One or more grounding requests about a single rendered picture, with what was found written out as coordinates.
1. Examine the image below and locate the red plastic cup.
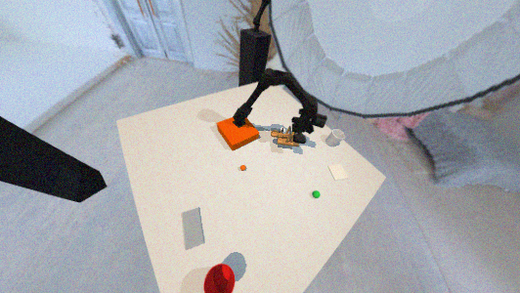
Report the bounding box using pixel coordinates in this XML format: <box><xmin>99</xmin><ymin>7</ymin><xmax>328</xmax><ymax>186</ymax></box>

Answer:
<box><xmin>204</xmin><ymin>264</ymin><xmax>235</xmax><ymax>293</ymax></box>

